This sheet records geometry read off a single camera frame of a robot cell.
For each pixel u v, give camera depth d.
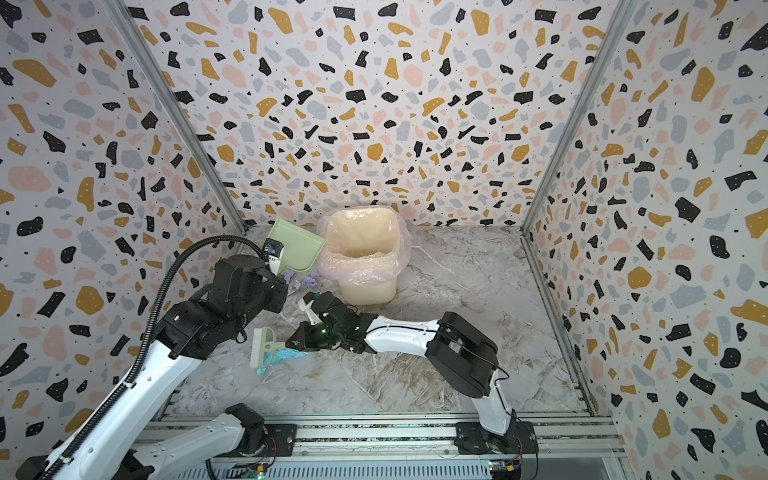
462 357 0.48
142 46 0.75
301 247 0.75
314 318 0.74
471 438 0.73
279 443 0.73
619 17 0.72
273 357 0.86
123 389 0.39
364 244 1.00
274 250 0.58
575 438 0.76
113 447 0.38
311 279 1.03
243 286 0.48
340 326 0.65
